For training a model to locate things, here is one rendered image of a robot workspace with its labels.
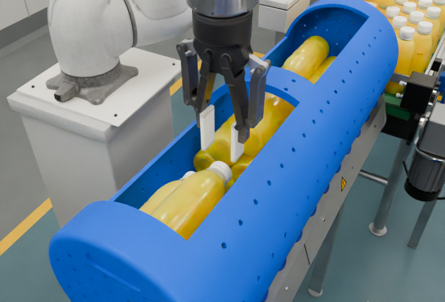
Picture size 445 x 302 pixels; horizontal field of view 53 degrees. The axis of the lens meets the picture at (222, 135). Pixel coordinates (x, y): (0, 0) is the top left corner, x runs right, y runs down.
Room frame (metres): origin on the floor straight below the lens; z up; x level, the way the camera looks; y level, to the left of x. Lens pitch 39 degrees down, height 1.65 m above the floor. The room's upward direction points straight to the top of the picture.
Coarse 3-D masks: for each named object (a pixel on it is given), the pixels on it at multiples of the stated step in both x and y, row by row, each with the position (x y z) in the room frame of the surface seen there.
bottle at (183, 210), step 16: (192, 176) 0.49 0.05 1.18; (208, 176) 0.49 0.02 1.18; (224, 176) 0.51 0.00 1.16; (176, 192) 0.45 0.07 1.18; (192, 192) 0.45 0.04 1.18; (208, 192) 0.46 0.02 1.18; (160, 208) 0.42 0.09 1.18; (176, 208) 0.42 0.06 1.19; (192, 208) 0.42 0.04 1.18; (208, 208) 0.44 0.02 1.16; (176, 224) 0.39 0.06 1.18; (192, 224) 0.41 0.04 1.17
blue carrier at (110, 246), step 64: (320, 0) 1.09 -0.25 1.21; (384, 64) 0.89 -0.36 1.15; (192, 128) 0.69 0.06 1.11; (320, 128) 0.60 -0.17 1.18; (128, 192) 0.53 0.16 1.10; (256, 192) 0.43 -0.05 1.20; (320, 192) 0.53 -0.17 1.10; (64, 256) 0.36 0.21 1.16; (128, 256) 0.31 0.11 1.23; (192, 256) 0.32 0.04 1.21; (256, 256) 0.36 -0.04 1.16
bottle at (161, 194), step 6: (180, 180) 0.53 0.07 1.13; (162, 186) 0.52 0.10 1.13; (168, 186) 0.51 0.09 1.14; (174, 186) 0.51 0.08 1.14; (156, 192) 0.50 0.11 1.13; (162, 192) 0.50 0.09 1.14; (168, 192) 0.49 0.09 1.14; (150, 198) 0.49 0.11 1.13; (156, 198) 0.48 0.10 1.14; (162, 198) 0.48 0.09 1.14; (144, 204) 0.48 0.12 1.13; (150, 204) 0.47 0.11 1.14; (156, 204) 0.47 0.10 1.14; (144, 210) 0.46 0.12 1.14; (150, 210) 0.46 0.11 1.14
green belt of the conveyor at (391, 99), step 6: (444, 30) 1.57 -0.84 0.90; (438, 42) 1.48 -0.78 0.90; (432, 54) 1.39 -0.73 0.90; (390, 96) 1.12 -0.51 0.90; (390, 102) 1.11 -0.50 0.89; (396, 102) 1.10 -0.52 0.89; (390, 108) 1.10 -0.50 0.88; (396, 108) 1.09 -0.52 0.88; (390, 114) 1.10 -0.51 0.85; (396, 114) 1.09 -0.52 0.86; (402, 114) 1.08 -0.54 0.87; (408, 114) 1.07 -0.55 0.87; (408, 120) 1.08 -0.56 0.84
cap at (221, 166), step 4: (212, 164) 0.53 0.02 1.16; (216, 164) 0.53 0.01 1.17; (220, 164) 0.53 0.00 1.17; (224, 164) 0.53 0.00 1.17; (216, 168) 0.52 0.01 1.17; (220, 168) 0.52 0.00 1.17; (224, 168) 0.52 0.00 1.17; (228, 168) 0.52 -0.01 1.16; (224, 172) 0.51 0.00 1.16; (228, 172) 0.52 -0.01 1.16; (228, 176) 0.51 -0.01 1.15; (228, 180) 0.51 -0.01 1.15
